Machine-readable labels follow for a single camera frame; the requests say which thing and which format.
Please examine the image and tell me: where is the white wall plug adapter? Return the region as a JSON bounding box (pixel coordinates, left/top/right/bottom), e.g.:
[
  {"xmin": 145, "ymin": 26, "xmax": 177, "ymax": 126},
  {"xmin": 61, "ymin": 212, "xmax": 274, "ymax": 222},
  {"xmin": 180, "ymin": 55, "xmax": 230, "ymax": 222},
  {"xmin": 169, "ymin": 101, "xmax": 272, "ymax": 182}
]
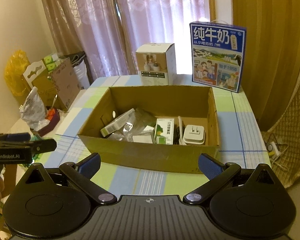
[{"xmin": 183, "ymin": 125, "xmax": 206, "ymax": 145}]

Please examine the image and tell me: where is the long white medicine box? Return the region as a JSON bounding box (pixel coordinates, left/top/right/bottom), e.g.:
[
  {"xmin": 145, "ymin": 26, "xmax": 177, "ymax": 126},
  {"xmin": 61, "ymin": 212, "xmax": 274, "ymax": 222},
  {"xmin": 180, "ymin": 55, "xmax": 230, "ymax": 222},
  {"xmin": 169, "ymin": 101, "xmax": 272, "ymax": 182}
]
[{"xmin": 100, "ymin": 108, "xmax": 135, "ymax": 137}]

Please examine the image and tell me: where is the green white medicine box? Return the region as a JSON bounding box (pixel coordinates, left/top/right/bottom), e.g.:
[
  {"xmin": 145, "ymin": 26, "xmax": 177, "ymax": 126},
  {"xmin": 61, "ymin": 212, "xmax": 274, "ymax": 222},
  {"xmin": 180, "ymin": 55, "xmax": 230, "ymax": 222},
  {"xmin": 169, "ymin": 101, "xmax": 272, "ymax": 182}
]
[{"xmin": 154, "ymin": 118, "xmax": 174, "ymax": 145}]

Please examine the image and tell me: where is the silver foil pouch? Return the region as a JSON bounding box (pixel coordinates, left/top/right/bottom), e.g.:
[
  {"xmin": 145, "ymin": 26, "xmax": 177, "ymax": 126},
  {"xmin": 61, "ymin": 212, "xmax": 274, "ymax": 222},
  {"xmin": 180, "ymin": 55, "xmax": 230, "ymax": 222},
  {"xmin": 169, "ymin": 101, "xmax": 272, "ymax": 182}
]
[{"xmin": 108, "ymin": 108, "xmax": 157, "ymax": 142}]

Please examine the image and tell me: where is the cream plastic spoon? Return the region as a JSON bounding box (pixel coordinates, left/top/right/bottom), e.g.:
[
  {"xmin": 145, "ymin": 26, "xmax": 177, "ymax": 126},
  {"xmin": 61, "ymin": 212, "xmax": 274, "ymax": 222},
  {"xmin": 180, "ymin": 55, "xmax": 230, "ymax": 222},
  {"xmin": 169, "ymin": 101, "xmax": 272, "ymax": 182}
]
[{"xmin": 178, "ymin": 116, "xmax": 186, "ymax": 145}]

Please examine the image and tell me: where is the white charger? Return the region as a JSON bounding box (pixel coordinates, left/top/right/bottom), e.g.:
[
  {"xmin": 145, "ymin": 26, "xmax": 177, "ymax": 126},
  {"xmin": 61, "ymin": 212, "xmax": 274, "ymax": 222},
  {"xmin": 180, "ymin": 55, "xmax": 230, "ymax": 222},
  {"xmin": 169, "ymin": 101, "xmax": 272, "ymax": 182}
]
[{"xmin": 133, "ymin": 126, "xmax": 154, "ymax": 144}]

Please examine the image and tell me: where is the crumpled white plastic bag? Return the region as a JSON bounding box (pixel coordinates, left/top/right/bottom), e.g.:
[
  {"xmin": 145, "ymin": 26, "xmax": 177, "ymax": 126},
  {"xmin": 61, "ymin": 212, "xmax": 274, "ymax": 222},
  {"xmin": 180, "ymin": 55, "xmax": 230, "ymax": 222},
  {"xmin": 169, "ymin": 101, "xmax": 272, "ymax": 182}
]
[{"xmin": 19, "ymin": 86, "xmax": 50, "ymax": 131}]

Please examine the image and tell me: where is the dark bowl with orange items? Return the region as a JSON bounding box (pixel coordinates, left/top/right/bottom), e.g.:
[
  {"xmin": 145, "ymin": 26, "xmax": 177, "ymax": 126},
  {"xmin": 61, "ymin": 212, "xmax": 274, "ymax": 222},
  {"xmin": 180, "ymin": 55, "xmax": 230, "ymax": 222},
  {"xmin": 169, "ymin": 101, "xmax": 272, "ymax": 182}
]
[{"xmin": 30, "ymin": 107, "xmax": 60, "ymax": 137}]

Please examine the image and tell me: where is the white power strip on floor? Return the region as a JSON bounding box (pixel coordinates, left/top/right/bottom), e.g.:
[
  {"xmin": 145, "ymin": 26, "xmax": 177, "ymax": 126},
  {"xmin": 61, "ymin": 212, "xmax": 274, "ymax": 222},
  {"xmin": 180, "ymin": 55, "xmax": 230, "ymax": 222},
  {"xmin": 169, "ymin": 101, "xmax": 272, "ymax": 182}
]
[{"xmin": 267, "ymin": 141, "xmax": 281, "ymax": 159}]

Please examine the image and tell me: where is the brown cardboard box on floor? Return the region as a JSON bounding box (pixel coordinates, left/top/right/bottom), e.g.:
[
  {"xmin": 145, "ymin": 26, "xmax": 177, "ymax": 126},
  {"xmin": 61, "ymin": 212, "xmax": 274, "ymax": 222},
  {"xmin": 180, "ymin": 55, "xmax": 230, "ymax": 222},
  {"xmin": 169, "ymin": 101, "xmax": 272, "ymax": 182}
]
[{"xmin": 22, "ymin": 58, "xmax": 81, "ymax": 111}]

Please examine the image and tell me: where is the quilted brown chair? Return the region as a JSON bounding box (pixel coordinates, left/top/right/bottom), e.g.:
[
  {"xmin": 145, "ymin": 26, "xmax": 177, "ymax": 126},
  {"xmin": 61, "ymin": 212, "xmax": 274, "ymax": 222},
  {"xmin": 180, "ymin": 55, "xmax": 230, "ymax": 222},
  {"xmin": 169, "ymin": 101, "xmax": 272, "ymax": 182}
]
[{"xmin": 263, "ymin": 82, "xmax": 300, "ymax": 188}]

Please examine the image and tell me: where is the yellow plastic bag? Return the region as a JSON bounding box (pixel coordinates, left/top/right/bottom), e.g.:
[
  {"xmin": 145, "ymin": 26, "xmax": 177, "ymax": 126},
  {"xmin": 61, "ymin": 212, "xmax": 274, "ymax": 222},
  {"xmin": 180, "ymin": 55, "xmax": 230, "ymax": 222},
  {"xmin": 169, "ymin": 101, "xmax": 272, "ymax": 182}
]
[{"xmin": 4, "ymin": 50, "xmax": 31, "ymax": 105}]

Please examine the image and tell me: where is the blue milk carton box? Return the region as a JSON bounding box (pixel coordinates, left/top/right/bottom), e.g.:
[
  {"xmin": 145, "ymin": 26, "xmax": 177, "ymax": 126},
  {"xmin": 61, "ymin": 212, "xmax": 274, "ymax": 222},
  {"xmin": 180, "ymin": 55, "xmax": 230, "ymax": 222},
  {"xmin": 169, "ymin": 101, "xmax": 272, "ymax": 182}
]
[{"xmin": 190, "ymin": 21, "xmax": 247, "ymax": 93}]

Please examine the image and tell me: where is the white product box with photo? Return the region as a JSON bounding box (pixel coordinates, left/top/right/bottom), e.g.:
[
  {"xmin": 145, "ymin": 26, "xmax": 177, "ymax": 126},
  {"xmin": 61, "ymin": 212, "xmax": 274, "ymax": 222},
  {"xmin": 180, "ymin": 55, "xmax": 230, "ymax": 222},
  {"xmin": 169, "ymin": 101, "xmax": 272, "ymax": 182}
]
[{"xmin": 135, "ymin": 43, "xmax": 177, "ymax": 86}]

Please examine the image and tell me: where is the pink sheer curtain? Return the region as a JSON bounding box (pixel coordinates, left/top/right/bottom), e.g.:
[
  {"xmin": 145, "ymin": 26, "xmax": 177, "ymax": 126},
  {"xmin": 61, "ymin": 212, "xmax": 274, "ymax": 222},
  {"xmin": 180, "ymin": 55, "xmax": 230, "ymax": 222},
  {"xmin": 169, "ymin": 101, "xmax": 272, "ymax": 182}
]
[{"xmin": 42, "ymin": 0, "xmax": 204, "ymax": 78}]

